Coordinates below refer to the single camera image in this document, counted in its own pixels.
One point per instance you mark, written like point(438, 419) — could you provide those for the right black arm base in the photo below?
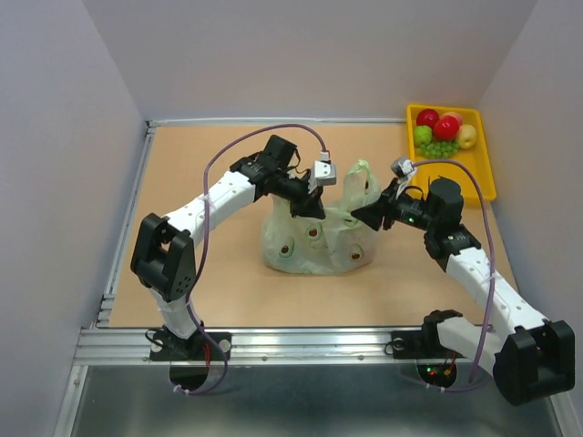
point(436, 363)

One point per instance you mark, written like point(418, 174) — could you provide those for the red apple back left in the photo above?
point(427, 117)

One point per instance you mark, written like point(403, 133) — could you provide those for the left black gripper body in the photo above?
point(291, 188)

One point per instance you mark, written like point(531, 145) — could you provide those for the red apple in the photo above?
point(446, 128)
point(427, 117)

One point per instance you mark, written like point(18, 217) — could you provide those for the yellow pear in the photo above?
point(466, 136)

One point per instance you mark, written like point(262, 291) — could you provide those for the light green custard apple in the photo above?
point(422, 135)

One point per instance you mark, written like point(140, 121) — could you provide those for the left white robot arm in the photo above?
point(164, 255)

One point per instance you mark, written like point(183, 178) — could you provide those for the peach fruit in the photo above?
point(455, 115)

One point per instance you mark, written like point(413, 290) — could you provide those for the green grape bunch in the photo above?
point(437, 150)

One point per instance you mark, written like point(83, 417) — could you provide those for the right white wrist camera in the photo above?
point(404, 170)

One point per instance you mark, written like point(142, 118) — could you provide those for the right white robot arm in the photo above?
point(527, 355)

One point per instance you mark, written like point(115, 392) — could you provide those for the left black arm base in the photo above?
point(196, 365)

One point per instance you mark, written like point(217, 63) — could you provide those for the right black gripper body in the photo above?
point(411, 212)

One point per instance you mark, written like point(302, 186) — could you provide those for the aluminium frame rail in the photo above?
point(284, 382)

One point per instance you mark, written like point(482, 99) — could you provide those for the light green plastic bag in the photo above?
point(334, 245)

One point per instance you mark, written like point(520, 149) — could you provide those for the red apple centre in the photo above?
point(446, 128)

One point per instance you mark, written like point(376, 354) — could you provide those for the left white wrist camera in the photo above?
point(323, 172)

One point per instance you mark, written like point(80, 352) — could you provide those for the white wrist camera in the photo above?
point(323, 172)
point(404, 170)

